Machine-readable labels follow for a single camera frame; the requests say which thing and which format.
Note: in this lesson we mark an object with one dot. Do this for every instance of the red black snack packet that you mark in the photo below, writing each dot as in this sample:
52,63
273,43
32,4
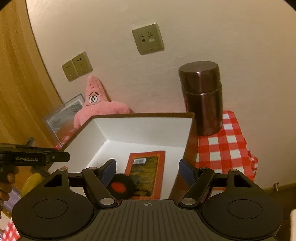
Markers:
146,170

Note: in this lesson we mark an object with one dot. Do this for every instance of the black red round pad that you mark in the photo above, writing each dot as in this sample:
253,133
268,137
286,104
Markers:
122,187

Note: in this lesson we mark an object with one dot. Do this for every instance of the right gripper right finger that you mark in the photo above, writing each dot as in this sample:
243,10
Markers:
198,181

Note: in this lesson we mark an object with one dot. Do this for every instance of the framed picture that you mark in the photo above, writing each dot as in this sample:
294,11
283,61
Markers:
60,121

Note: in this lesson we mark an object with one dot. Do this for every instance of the brown cardboard box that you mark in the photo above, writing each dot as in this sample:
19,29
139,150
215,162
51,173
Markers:
107,137

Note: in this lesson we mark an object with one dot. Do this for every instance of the double wall socket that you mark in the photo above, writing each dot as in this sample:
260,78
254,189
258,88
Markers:
80,65

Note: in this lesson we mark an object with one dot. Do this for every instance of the pink starfish plush toy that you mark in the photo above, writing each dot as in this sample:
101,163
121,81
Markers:
97,103

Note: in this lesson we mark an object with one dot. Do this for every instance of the wooden door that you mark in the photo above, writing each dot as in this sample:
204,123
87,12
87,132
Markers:
27,92

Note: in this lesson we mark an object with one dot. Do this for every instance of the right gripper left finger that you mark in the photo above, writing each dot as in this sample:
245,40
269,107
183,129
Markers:
96,182

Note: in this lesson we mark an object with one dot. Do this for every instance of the brown metal thermos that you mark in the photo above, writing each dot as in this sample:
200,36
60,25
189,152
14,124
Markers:
202,92

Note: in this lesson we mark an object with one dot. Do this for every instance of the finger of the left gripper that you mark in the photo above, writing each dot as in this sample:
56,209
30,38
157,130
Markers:
61,157

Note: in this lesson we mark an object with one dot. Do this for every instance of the red white checkered tablecloth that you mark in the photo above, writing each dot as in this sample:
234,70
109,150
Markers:
222,151

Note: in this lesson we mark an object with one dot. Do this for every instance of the single wall socket plate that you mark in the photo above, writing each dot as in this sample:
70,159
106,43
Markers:
148,39

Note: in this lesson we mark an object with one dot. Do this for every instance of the person's left hand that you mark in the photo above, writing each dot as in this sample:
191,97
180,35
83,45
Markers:
6,186

